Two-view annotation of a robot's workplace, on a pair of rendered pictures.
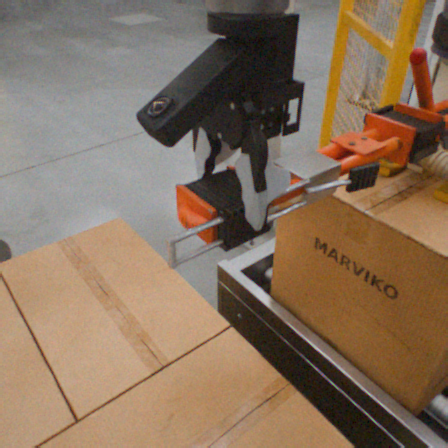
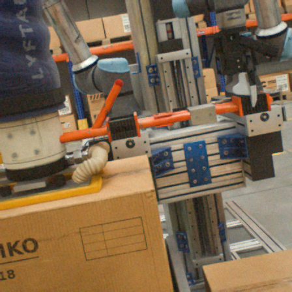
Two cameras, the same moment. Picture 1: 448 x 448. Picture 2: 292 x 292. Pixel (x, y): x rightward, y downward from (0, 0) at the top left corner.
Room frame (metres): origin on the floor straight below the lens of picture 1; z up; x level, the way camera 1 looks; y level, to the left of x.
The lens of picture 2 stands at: (1.56, 0.48, 1.24)
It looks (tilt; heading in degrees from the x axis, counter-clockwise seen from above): 10 degrees down; 217
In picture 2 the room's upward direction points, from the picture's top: 10 degrees counter-clockwise
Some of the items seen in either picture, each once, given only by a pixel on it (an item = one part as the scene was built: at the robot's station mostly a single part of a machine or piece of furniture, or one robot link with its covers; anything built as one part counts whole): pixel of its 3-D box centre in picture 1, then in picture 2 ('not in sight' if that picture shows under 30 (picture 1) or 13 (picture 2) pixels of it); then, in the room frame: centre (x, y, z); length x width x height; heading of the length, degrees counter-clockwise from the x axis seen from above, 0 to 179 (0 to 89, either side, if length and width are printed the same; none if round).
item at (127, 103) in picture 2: not in sight; (120, 104); (0.19, -0.63, 1.09); 0.15 x 0.15 x 0.10
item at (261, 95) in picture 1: (249, 80); (233, 51); (0.43, -0.03, 1.22); 0.09 x 0.08 x 0.12; 127
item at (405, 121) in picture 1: (400, 132); (123, 126); (0.62, -0.29, 1.08); 0.10 x 0.08 x 0.06; 37
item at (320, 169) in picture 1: (304, 176); (201, 114); (0.50, -0.11, 1.07); 0.07 x 0.07 x 0.04; 37
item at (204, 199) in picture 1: (222, 204); (251, 103); (0.42, 0.00, 1.08); 0.08 x 0.07 x 0.05; 127
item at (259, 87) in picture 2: not in sight; (242, 81); (-0.14, -0.26, 1.09); 0.15 x 0.15 x 0.10
